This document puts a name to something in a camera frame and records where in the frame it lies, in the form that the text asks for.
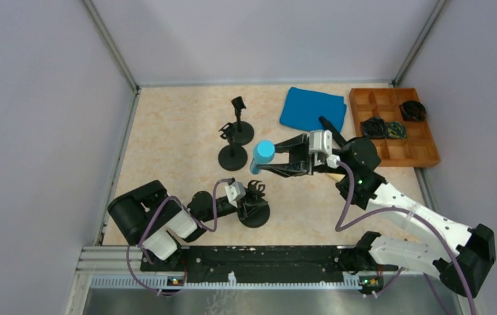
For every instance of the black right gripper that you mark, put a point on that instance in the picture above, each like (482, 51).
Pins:
(302, 154)

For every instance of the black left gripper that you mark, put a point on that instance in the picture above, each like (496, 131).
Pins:
(245, 201)

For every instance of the black mic stand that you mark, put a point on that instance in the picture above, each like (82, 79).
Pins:
(232, 157)
(243, 132)
(261, 210)

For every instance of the blue toy microphone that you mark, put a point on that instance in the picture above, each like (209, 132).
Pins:
(263, 153)

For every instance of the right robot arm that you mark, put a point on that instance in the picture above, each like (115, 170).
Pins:
(458, 255)

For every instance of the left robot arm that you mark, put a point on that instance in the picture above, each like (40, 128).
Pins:
(151, 219)

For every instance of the black toy microphone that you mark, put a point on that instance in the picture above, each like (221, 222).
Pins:
(333, 130)

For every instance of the yellow toy microphone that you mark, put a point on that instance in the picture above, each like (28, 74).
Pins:
(336, 177)

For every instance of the blue folded cloth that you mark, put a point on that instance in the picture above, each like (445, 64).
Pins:
(303, 108)

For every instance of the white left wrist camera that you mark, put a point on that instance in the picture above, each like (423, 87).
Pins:
(235, 192)

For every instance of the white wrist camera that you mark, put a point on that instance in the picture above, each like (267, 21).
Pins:
(235, 192)
(320, 149)

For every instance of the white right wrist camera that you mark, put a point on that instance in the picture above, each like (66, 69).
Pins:
(320, 149)

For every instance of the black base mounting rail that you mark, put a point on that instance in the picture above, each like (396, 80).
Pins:
(280, 264)

